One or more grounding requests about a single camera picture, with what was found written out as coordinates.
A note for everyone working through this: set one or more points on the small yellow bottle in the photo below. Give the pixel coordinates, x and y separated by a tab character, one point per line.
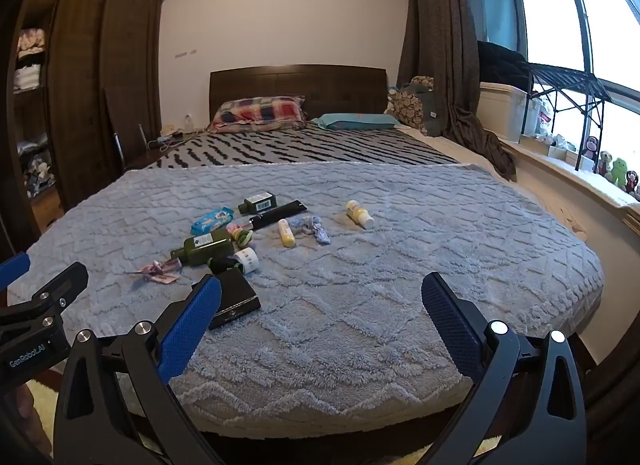
287	235

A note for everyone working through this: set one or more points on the green frog plush toy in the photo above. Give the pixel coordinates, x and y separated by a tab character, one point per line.
620	172

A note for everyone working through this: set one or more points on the large window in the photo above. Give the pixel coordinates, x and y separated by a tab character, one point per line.
545	10

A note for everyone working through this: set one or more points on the grey-blue fluffy blanket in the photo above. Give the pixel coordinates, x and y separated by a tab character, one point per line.
350	295

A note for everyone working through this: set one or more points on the black round cap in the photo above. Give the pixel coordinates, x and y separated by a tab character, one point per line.
220	263

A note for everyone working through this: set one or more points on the brown plush toy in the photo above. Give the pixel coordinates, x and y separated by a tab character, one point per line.
606	165

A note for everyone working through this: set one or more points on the black tube with silver cap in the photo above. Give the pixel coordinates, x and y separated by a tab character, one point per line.
280	211

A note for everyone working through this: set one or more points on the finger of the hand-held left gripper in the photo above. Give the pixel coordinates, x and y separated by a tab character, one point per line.
55	295
14	269

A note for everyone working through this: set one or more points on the pink wrapper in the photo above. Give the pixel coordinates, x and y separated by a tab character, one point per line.
157	271

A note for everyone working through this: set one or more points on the cream shaggy rug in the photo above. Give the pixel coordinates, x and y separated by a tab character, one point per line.
45	402

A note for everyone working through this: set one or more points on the teal pillow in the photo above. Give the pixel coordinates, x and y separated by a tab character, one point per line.
355	121

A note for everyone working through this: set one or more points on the white wall socket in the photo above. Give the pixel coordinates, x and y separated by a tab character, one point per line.
188	118

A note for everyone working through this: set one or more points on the dark wooden headboard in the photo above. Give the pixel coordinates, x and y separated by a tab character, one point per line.
300	80

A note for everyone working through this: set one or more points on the white and red plastic bag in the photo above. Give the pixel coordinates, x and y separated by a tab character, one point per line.
542	117

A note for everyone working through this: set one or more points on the blue and white cloth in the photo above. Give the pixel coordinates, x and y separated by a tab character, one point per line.
312	227

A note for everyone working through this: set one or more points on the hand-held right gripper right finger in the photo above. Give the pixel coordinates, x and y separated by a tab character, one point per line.
450	325

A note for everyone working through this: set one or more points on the small green white box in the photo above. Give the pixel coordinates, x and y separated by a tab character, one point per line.
257	203

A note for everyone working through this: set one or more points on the grey-green cushion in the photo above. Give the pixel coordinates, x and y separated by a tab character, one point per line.
432	115

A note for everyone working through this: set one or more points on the yellow bottle with white cap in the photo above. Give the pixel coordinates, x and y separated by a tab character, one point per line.
359	213

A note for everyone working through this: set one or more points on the black and grey striped blanket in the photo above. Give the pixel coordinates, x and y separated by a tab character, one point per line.
300	147

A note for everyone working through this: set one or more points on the dark wooden wardrobe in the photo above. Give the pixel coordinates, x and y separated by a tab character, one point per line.
100	70

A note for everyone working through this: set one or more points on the black jacket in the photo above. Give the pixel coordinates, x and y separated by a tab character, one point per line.
500	62

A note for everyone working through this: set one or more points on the black folding rack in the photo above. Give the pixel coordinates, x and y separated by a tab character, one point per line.
565	77

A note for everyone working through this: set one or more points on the stack of folded clothes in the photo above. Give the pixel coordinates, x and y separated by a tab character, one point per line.
30	60

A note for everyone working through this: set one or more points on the log print cushion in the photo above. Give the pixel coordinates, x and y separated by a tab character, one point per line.
405	110

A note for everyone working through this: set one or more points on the pink and green round container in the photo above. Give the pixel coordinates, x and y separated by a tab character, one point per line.
241	235

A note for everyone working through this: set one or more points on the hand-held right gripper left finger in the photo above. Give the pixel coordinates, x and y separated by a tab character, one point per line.
190	325

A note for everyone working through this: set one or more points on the black box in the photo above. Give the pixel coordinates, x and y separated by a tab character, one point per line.
237	297

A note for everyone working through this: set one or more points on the blue wet wipes packet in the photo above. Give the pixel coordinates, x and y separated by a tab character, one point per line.
212	221

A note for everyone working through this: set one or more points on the brown curtain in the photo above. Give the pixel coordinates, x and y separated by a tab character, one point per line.
435	20

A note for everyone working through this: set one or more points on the dark folding chair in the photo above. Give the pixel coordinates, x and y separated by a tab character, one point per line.
112	120

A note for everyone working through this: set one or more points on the dark monkey plush toy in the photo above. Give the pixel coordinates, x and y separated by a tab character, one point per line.
592	147
633	185

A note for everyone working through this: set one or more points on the white storage box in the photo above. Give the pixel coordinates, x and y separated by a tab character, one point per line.
500	110

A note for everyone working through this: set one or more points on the large green glass bottle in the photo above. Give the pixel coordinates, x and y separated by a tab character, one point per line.
207	248

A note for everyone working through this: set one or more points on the plaid pillow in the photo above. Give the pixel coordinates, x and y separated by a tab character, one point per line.
260	112

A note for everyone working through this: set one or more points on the pile of blue white clothes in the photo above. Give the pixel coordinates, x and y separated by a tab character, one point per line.
35	170

